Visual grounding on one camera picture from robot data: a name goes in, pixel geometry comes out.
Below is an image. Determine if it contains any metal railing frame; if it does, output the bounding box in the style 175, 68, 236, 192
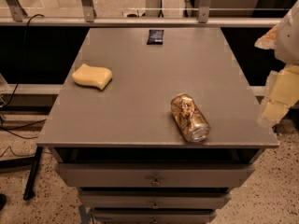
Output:
0, 0, 280, 27

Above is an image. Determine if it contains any middle grey drawer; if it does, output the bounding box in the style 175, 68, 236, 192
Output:
78, 189, 231, 209

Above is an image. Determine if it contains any yellow sponge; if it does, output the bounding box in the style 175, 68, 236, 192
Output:
72, 63, 112, 91

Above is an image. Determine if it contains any black cable on left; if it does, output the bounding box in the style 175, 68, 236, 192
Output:
0, 13, 48, 158

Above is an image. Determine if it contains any gold soda can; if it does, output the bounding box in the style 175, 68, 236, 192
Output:
171, 94, 210, 143

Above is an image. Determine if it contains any dark blue rxbar wrapper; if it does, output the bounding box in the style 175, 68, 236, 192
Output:
147, 29, 164, 45

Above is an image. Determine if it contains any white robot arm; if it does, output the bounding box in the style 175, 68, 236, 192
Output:
254, 1, 299, 128

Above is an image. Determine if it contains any black table leg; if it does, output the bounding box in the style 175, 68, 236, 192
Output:
23, 147, 43, 201

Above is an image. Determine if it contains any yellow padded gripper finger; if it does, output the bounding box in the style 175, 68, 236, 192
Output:
257, 64, 299, 128

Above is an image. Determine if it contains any bottom grey drawer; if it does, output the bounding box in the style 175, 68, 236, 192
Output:
93, 209, 216, 224

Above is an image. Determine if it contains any top grey drawer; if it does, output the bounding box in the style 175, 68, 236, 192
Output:
55, 163, 255, 188

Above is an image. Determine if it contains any grey drawer cabinet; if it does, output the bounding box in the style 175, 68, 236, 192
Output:
36, 27, 280, 224

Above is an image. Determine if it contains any grey drawer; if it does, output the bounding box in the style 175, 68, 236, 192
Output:
55, 163, 255, 188
78, 189, 231, 209
93, 209, 216, 224

